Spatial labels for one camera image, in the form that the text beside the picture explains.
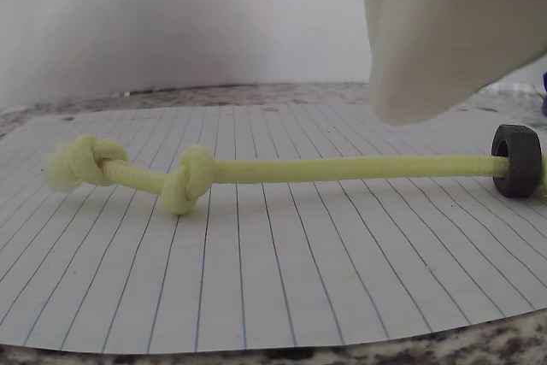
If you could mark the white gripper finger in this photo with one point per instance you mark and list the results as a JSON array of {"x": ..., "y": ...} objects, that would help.
[{"x": 448, "y": 31}]

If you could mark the black hex nut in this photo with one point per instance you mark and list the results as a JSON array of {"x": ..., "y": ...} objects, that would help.
[{"x": 525, "y": 160}]

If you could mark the blue tape piece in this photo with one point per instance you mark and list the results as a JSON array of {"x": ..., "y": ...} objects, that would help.
[{"x": 545, "y": 79}]

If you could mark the white backdrop board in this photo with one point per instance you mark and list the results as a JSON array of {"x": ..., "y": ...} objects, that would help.
[{"x": 171, "y": 19}]

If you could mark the lined white paper sheet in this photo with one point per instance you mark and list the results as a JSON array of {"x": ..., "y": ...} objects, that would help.
[{"x": 256, "y": 275}]

